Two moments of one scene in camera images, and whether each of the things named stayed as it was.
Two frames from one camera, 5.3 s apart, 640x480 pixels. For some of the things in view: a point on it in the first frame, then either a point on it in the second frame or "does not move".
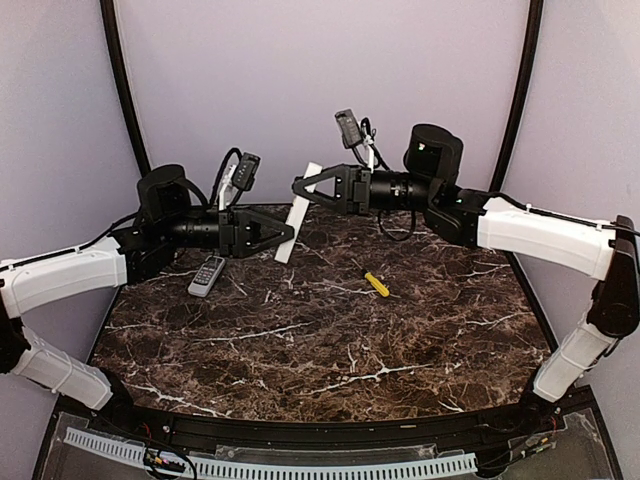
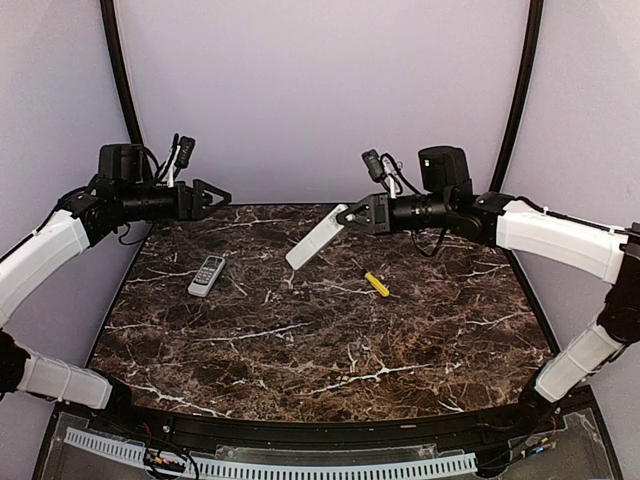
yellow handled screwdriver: (375, 282) does not move
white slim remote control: (297, 216) -> (323, 233)
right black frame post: (515, 121) does not move
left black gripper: (239, 233) -> (195, 211)
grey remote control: (206, 276) does not move
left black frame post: (108, 10) does not move
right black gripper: (352, 188) -> (379, 215)
